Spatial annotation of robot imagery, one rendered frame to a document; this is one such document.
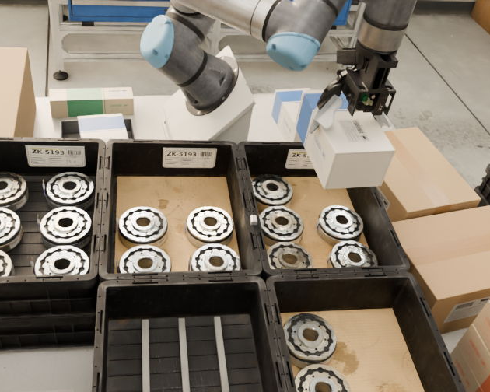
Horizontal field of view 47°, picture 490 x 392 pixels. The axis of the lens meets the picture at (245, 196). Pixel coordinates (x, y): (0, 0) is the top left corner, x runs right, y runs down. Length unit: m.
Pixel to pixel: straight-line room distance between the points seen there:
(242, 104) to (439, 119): 2.15
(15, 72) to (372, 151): 0.96
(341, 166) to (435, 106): 2.53
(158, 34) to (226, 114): 0.26
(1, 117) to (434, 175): 1.08
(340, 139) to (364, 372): 0.43
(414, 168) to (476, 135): 1.93
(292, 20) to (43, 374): 0.80
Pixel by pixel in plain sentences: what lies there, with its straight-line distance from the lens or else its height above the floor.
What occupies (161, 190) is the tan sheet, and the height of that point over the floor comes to 0.83.
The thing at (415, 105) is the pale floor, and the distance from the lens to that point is 3.50.
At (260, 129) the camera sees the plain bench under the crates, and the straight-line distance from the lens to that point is 1.77.
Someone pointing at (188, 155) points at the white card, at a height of 0.90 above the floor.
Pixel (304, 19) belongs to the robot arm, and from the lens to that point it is 0.92.
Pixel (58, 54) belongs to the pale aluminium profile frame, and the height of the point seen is 0.14.
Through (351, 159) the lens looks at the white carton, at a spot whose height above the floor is 1.12.
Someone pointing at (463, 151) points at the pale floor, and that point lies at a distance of 3.26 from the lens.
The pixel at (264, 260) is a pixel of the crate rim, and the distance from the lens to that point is 1.08.
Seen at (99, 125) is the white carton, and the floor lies 0.79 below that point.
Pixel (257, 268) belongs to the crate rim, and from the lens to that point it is 1.06.
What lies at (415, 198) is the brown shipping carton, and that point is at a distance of 1.43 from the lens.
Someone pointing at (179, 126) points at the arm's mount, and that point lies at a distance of 1.58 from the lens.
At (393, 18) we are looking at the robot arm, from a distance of 0.95.
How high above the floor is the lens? 1.74
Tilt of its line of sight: 43 degrees down
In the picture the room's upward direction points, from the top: 10 degrees clockwise
